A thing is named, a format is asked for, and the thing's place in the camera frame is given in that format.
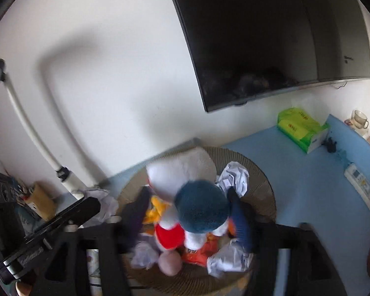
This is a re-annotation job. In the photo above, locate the pink green soft toy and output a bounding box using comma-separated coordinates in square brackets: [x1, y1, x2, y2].
[158, 251, 182, 277]

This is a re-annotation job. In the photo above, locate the red orange snack plush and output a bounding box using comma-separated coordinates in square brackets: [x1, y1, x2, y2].
[182, 233, 220, 268]

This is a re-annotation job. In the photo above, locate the white blue duck plush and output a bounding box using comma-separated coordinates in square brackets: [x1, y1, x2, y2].
[146, 147, 229, 251]

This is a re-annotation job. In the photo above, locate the person's left hand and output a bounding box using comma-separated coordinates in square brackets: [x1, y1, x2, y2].
[15, 281, 33, 296]

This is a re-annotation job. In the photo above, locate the patterned blue woven mat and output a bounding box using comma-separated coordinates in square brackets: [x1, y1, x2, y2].
[87, 249, 102, 295]

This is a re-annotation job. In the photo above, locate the cardboard pen holder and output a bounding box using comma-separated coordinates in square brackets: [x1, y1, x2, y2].
[24, 183, 56, 222]

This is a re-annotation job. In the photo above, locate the crumpled white paper ball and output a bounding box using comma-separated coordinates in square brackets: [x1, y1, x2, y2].
[206, 239, 253, 279]

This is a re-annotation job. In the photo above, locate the woven brown basket bowl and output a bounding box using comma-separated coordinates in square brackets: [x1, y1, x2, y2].
[118, 147, 277, 295]

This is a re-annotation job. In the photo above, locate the white remote control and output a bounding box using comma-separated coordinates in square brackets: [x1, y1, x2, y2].
[344, 163, 370, 210]

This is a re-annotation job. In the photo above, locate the green tissue pack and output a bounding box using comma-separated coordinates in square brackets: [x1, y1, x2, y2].
[277, 108, 330, 154]

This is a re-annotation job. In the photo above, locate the glass mug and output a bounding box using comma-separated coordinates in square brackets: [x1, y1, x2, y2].
[353, 110, 369, 129]

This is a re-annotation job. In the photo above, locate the black wall monitor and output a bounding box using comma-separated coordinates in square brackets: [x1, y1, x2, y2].
[173, 0, 370, 112]

